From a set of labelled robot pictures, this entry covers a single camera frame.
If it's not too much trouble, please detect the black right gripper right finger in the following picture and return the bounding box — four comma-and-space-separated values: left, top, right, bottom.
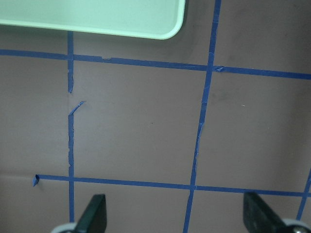
242, 192, 287, 233

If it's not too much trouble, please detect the light green tray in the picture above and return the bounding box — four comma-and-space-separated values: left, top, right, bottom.
0, 0, 186, 40

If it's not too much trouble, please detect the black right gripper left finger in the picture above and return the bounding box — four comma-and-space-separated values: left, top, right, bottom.
74, 194, 107, 233

